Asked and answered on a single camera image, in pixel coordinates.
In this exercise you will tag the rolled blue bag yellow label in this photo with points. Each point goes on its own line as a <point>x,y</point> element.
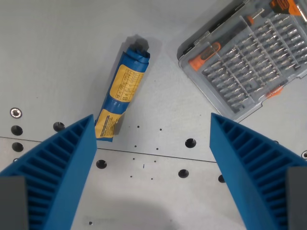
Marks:
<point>121,89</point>

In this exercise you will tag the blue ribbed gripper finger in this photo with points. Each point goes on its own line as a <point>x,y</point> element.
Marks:
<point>62,167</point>
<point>249,167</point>

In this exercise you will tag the silver socket head screw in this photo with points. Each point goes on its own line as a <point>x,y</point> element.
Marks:
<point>16,112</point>

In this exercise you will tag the clear screwdriver bit set case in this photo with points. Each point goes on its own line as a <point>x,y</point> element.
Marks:
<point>247,56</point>

